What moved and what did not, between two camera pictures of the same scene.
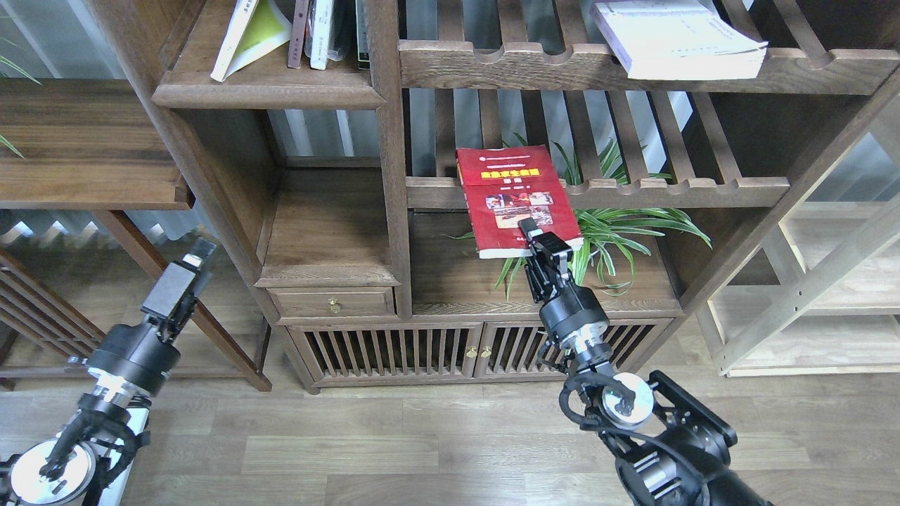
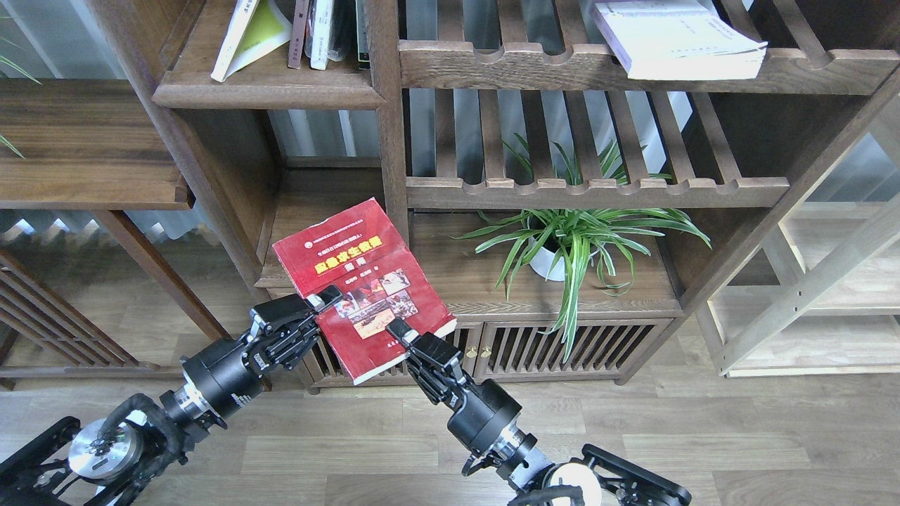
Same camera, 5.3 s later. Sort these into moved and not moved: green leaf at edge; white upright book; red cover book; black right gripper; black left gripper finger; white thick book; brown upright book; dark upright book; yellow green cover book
Moved: black right gripper; red cover book; black left gripper finger
Not moved: brown upright book; white thick book; dark upright book; green leaf at edge; yellow green cover book; white upright book
